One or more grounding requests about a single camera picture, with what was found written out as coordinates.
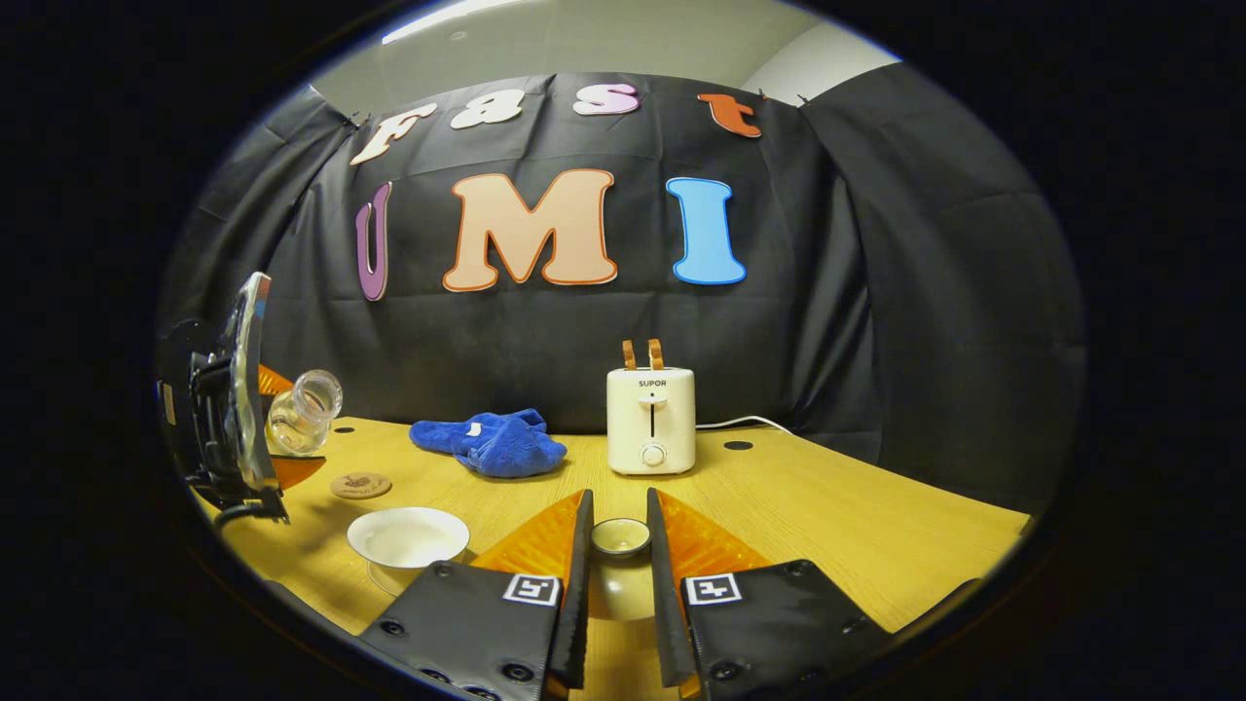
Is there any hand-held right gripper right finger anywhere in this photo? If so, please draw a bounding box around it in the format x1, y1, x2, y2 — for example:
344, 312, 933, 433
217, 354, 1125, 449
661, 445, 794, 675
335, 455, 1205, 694
646, 487, 892, 701

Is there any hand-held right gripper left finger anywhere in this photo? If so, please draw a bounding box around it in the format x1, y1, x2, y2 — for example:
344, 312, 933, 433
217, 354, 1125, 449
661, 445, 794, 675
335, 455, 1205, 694
358, 489, 596, 701

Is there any clear glass water bottle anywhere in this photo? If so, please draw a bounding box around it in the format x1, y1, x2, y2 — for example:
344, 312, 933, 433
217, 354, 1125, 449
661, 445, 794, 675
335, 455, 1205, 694
266, 369, 344, 457

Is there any round brown coaster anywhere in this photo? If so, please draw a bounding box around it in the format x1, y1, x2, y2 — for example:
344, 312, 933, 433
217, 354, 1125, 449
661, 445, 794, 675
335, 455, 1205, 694
329, 472, 393, 501

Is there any white teacup lid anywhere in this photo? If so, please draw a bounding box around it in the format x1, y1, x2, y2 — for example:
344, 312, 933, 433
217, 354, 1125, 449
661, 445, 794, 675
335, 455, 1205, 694
584, 517, 665, 623

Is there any white teacup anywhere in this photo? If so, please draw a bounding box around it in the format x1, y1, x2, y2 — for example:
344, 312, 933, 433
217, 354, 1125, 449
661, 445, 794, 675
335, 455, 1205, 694
348, 506, 471, 572

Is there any blue towel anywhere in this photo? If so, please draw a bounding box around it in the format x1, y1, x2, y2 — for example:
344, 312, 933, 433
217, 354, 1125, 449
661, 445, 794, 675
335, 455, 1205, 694
409, 408, 568, 479

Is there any cream toaster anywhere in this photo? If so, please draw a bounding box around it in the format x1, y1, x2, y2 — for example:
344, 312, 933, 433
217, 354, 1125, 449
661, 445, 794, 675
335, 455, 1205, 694
606, 367, 698, 476

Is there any black backdrop cloth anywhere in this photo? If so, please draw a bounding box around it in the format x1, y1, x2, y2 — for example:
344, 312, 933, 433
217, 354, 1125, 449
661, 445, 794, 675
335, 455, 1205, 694
156, 63, 1086, 509

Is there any ceiling light panel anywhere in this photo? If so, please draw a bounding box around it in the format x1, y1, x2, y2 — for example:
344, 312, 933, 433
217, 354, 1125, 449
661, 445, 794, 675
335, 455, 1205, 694
382, 0, 527, 45

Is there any white power cable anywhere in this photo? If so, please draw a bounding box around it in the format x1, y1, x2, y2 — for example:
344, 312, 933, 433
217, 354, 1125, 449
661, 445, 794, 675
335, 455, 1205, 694
695, 416, 794, 436

